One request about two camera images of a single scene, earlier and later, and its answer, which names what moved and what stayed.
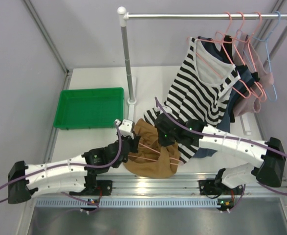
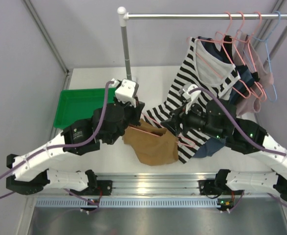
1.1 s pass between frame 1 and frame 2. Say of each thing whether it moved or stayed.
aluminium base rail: stayed
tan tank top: moved
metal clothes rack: stayed
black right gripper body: moved
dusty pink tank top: stayed
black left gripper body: moved
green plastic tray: stayed
